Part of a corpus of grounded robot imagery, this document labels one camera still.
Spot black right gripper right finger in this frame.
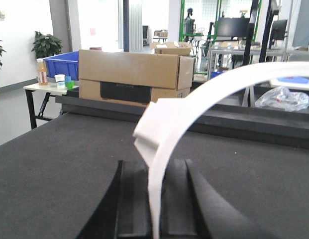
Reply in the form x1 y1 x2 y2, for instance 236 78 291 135
160 159 259 239

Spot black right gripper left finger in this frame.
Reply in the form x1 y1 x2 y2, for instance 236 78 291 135
77 160 152 239

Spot white curved clamp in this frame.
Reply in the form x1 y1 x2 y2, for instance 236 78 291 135
133 62 309 239

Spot blue bin on side table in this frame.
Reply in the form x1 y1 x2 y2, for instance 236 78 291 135
43 51 79 81

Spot large cardboard box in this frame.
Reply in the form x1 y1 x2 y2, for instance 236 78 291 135
79 50 194 107

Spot green and blue cups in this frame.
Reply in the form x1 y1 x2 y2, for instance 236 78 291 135
65 76 74 90

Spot clear plastic bag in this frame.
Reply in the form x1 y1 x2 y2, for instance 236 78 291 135
255 86 309 112

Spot white folding side table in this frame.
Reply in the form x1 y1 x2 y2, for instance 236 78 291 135
23 82 79 129

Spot white paper cup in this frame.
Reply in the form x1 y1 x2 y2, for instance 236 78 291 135
54 74 65 88

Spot small cardboard box behind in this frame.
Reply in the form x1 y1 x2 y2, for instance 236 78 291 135
150 41 192 56

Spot blue tray with red block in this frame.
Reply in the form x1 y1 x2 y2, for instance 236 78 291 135
277 76 309 85

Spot orange drink bottle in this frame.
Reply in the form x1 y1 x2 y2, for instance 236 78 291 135
37 58 48 85

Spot green potted plant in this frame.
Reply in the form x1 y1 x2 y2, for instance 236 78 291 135
31 31 62 59

